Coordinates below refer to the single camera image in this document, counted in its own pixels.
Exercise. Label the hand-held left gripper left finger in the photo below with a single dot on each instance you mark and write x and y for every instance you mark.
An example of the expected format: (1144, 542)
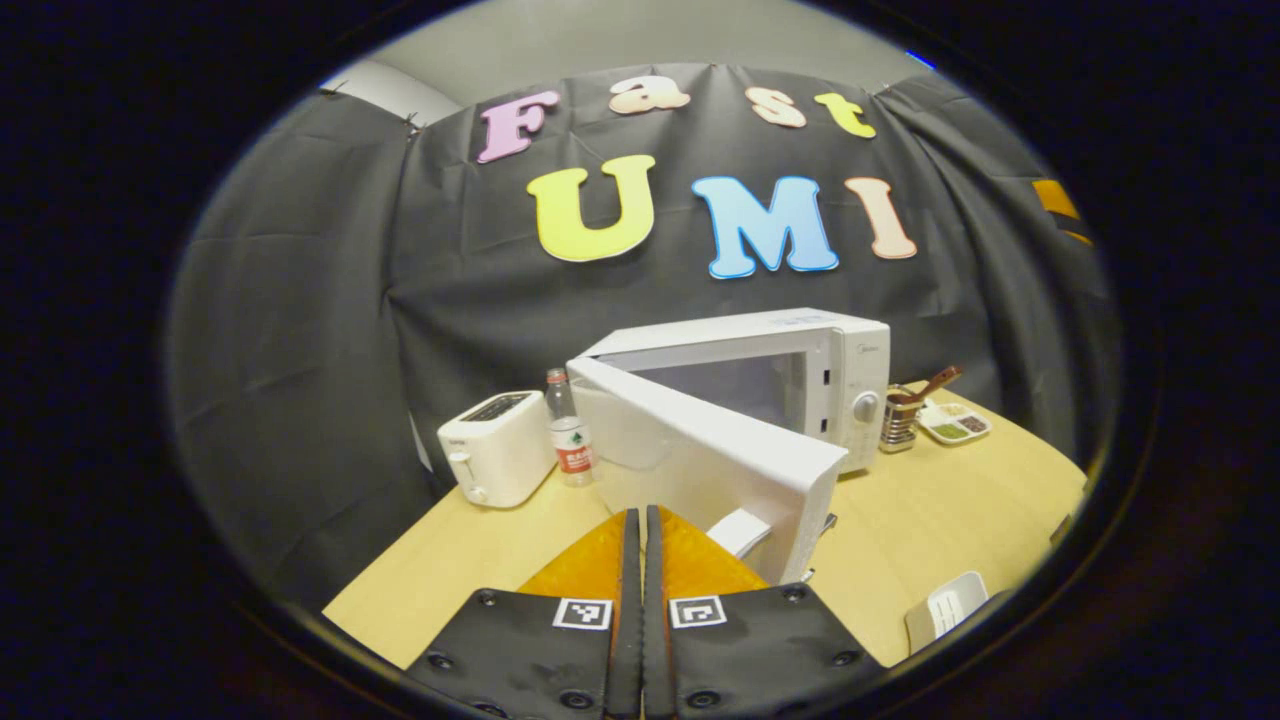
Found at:
(625, 640)

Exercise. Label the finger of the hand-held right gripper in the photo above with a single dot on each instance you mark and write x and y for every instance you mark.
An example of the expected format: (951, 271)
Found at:
(1078, 238)
(1057, 200)

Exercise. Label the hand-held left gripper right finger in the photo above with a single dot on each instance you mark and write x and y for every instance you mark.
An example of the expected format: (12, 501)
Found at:
(657, 640)

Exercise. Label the white microwave oven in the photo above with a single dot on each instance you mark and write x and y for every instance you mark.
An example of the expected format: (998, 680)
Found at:
(750, 340)

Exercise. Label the clear water bottle red label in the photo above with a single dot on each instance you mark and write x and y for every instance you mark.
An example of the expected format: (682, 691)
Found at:
(572, 445)

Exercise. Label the white divided dish of grains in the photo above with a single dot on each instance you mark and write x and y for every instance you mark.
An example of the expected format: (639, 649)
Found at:
(955, 425)

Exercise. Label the white toaster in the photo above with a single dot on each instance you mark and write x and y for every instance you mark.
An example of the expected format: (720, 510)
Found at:
(495, 450)

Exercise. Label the metal utensil holder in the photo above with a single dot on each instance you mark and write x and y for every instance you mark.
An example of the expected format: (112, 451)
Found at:
(900, 425)

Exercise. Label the white rectangular plate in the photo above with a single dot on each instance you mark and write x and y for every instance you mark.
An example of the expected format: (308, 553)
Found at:
(945, 610)

